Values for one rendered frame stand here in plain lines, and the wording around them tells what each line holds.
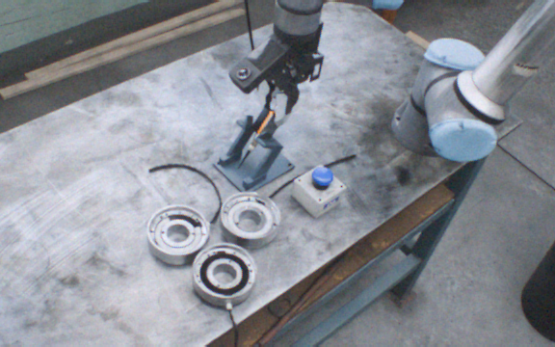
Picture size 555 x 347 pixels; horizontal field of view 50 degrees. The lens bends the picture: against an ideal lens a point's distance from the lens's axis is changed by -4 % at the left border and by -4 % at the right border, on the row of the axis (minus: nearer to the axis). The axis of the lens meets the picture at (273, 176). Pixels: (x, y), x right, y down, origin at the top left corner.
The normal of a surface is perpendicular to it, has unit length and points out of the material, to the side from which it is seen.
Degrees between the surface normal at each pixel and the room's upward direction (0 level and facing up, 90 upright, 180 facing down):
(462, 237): 0
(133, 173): 0
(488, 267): 0
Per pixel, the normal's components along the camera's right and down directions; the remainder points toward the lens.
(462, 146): -0.10, 0.82
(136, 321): 0.13, -0.66
